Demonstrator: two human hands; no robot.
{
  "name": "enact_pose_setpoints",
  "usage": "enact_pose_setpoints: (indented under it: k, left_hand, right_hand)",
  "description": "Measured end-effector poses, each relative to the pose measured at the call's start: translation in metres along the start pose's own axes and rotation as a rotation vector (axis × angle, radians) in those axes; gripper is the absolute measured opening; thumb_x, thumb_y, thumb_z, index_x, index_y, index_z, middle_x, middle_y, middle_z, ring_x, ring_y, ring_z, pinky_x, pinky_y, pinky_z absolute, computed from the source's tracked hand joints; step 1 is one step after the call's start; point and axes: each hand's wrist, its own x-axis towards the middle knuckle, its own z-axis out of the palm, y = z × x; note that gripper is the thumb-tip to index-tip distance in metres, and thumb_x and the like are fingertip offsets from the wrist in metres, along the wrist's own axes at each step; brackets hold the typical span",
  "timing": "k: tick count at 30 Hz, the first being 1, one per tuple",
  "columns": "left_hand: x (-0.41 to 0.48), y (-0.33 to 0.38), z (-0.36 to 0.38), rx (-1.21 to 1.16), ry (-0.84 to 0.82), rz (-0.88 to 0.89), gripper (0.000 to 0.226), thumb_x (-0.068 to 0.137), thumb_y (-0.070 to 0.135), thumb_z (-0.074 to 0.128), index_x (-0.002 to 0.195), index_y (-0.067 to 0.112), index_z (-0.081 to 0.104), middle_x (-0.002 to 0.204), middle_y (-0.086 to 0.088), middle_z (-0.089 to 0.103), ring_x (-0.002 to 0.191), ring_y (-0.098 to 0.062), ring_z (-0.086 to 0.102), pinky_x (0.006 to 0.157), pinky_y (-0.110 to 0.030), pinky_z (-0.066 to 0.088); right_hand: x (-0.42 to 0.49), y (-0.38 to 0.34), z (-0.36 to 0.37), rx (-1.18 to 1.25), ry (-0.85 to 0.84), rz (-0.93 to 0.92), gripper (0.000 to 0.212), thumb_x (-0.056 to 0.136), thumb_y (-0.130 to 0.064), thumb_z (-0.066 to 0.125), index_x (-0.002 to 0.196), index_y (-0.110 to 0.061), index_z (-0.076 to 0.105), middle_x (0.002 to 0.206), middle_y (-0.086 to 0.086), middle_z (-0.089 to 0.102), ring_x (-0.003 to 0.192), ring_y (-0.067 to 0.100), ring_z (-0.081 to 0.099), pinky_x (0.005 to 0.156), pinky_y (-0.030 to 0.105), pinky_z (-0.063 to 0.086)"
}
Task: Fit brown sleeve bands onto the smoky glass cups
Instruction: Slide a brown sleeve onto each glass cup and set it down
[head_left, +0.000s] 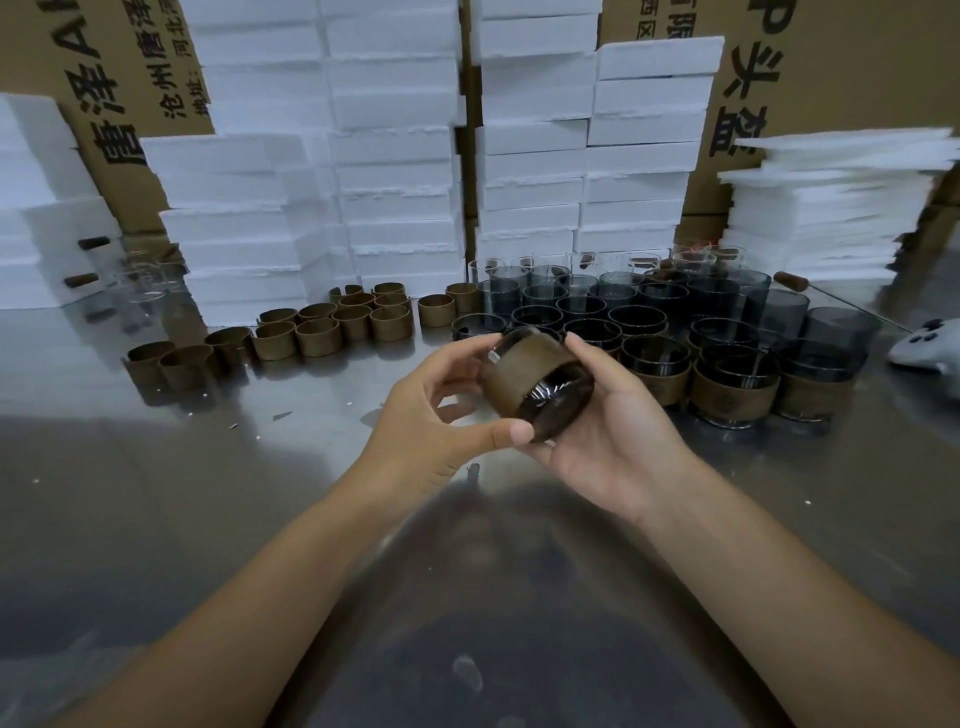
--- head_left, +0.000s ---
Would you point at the person's left hand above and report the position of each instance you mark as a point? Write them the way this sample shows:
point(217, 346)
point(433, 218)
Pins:
point(412, 450)

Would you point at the person's right hand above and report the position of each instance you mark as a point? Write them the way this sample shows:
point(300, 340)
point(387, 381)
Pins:
point(630, 450)

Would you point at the smoky transparent plastic cup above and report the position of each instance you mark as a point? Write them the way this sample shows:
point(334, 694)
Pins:
point(559, 409)
point(536, 315)
point(480, 325)
point(656, 352)
point(637, 319)
point(594, 330)
point(721, 330)
point(817, 360)
point(736, 367)

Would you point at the group of brown sleeve rings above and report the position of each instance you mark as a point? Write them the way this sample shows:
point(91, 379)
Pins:
point(319, 337)

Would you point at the cluster of transparent plastic cups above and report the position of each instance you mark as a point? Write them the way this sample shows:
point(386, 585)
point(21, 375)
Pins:
point(499, 296)

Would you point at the bunch of clear plastic cups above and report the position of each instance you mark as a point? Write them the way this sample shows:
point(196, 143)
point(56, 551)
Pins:
point(146, 277)

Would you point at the person's right forearm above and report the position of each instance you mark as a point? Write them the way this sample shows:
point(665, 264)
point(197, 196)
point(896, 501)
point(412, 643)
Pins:
point(802, 615)

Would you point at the person's left forearm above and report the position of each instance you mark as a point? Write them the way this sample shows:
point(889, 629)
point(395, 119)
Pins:
point(232, 622)

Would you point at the tall stack white foam blocks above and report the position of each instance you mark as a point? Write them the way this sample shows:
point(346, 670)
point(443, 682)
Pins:
point(382, 172)

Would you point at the stepped stack white foam blocks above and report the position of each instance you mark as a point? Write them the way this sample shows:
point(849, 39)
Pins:
point(532, 172)

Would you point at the stack of thin foam sheets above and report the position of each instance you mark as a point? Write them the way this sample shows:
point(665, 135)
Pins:
point(817, 210)

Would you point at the white game controller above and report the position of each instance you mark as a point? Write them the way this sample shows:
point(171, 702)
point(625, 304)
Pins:
point(930, 349)

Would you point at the brown cork stick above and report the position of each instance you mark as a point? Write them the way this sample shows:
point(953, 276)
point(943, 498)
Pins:
point(81, 280)
point(94, 243)

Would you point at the stack of white foam blocks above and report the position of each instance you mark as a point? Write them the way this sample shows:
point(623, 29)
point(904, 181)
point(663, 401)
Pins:
point(34, 210)

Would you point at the large printed cardboard box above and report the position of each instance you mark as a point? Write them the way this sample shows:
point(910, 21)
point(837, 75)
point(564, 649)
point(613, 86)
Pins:
point(862, 60)

